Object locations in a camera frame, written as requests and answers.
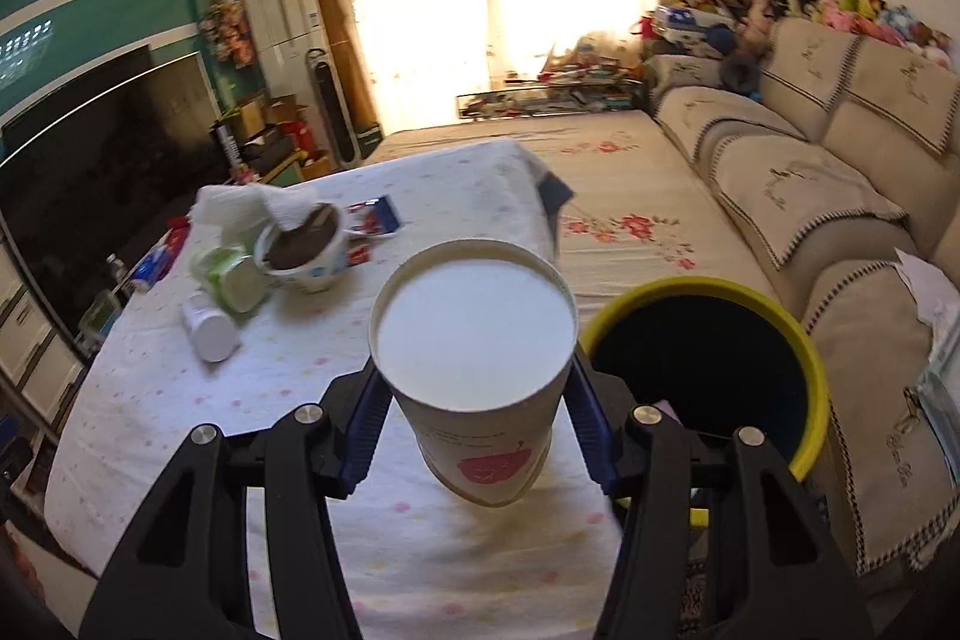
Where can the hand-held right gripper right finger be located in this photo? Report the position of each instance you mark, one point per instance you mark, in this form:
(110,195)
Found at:
(596,437)

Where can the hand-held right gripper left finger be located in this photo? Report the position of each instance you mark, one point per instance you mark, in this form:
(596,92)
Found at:
(366,437)

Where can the yellow rimmed trash bin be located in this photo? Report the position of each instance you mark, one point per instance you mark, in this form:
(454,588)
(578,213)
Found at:
(720,347)

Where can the white paper cup apple print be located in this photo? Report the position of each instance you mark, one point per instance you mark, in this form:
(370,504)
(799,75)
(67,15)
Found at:
(472,325)

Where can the white instant noodle bowl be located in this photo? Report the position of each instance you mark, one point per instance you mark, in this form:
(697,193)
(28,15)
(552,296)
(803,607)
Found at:
(315,269)

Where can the small white plastic bottle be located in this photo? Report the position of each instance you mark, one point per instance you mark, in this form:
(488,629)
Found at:
(210,332)

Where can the green-lidded small container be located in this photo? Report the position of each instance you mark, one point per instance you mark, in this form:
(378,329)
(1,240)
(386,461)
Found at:
(240,284)

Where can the silver blue snack wrapper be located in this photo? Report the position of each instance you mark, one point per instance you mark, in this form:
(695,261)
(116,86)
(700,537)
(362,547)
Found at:
(386,214)

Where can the floral bed cover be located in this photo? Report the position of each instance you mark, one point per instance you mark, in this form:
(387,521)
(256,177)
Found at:
(615,175)

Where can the white paper towel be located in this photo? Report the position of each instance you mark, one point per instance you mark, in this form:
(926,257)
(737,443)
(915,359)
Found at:
(240,205)

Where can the blue red box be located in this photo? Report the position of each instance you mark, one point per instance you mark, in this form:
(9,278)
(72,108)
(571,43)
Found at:
(154,269)

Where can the red flat box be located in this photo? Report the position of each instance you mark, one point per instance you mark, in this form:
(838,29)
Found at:
(178,225)

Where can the tower fan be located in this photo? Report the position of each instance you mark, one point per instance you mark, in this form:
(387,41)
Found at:
(330,108)

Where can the beige sofa with embroidered covers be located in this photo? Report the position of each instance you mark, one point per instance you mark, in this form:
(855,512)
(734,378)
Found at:
(810,183)

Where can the white television cabinet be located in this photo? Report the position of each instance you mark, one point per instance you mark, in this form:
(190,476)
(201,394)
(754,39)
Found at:
(37,362)

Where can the brown cardboard box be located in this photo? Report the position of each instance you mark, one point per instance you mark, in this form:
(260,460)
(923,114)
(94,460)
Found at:
(251,119)

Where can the clear plastic bag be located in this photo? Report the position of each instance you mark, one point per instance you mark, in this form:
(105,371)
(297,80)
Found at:
(937,422)

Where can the glass coffee table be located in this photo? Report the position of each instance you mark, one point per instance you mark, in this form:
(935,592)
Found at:
(525,100)

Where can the white papers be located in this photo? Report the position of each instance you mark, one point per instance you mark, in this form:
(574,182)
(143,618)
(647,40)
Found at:
(926,295)

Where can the black flat screen television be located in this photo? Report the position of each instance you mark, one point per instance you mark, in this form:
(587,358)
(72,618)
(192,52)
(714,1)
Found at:
(97,160)

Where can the blue starred bag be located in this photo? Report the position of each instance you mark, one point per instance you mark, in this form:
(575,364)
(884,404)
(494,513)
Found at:
(682,21)

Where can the white multi-door refrigerator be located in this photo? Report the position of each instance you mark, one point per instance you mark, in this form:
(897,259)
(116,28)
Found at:
(285,18)

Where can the artificial flower decoration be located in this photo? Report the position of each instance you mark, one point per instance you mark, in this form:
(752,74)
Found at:
(229,29)

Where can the row of plush toys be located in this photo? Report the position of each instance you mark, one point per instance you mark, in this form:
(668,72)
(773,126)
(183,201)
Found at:
(847,3)

